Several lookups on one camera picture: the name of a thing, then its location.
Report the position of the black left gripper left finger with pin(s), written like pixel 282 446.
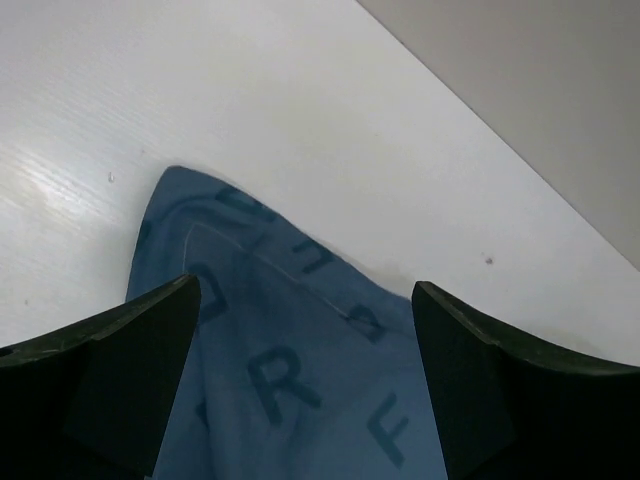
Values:
pixel 92 400

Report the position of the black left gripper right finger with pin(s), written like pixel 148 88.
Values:
pixel 510 405

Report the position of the blue cartoon print pillowcase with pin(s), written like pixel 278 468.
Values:
pixel 300 366

